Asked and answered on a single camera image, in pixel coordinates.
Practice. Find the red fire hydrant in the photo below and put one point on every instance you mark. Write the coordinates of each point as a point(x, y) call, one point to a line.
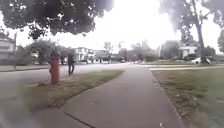
point(54, 70)

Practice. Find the white house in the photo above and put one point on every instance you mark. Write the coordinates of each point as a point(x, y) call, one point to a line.
point(81, 53)

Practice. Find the tall slender tree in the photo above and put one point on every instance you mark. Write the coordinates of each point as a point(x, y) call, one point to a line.
point(200, 36)

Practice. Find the pole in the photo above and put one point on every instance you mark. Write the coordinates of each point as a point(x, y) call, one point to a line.
point(15, 50)

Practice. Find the person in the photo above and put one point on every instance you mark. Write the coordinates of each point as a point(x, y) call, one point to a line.
point(71, 61)

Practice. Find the grey building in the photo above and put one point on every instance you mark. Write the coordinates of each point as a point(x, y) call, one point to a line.
point(6, 48)

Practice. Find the white car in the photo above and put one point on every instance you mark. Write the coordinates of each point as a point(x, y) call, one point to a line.
point(196, 60)

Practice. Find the grey concrete pavement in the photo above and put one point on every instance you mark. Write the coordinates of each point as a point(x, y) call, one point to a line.
point(133, 100)

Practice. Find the group of distant trees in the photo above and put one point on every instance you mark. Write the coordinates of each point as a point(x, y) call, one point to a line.
point(140, 51)

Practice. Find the wide grass lawn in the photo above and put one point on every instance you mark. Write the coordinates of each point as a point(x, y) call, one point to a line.
point(193, 90)

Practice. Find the group of green trees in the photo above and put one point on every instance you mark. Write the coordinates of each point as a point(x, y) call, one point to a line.
point(43, 50)

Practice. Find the pale house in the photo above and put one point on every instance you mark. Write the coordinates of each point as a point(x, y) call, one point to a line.
point(188, 51)

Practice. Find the grey asphalt road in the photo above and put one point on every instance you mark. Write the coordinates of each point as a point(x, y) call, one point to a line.
point(20, 78)

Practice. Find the grass verge beside road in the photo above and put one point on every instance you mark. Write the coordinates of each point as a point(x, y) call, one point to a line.
point(76, 85)

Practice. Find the overhanging tree crown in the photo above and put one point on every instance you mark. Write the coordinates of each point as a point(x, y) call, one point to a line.
point(50, 16)

